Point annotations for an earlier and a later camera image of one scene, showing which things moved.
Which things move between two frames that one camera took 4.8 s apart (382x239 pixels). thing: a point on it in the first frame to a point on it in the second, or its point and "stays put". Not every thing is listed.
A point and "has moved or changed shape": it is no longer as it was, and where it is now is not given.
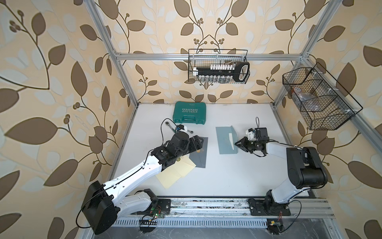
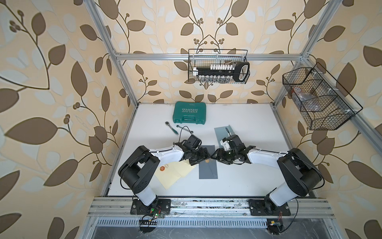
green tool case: (190, 112) stays put
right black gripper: (242, 145) to (220, 155)
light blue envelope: (227, 138) stays put
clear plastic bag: (308, 102) stays put
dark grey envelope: (199, 157) has moved or changed shape
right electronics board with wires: (275, 225) stays put
